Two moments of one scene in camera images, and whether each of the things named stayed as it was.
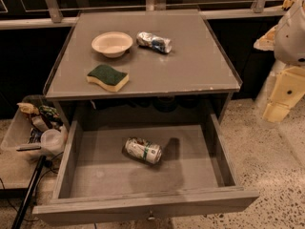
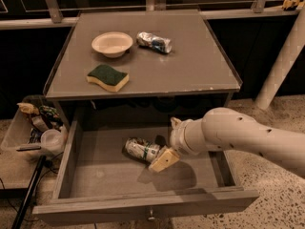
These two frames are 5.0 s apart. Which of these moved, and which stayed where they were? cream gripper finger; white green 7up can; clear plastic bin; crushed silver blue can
Moved: cream gripper finger
Stayed: clear plastic bin; crushed silver blue can; white green 7up can
